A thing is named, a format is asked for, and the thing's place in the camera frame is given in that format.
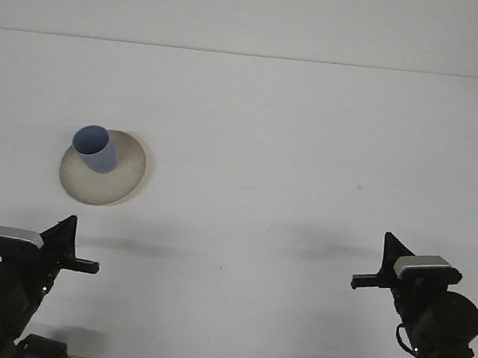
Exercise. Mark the pale blue cup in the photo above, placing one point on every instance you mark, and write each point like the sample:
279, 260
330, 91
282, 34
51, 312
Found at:
97, 159

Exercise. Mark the pale round plate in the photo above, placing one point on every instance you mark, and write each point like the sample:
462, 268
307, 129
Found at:
107, 187

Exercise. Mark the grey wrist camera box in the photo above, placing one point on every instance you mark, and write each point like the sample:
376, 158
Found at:
13, 238
427, 267

